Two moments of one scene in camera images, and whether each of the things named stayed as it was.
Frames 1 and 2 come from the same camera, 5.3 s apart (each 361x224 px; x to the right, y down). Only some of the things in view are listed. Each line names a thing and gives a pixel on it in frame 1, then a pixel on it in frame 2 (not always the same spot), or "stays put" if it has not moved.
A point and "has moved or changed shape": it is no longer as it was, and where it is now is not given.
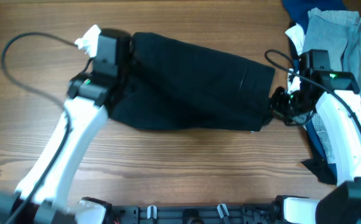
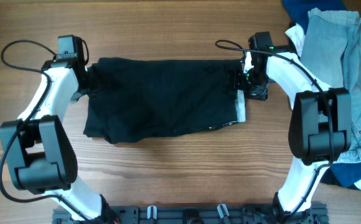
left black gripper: x=129 y=60 to x=79 y=93
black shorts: x=172 y=83 has moved or changed shape
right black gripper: x=281 y=101 to x=239 y=81
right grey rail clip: x=223 y=210 stays put
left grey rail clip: x=152 y=212 stays put
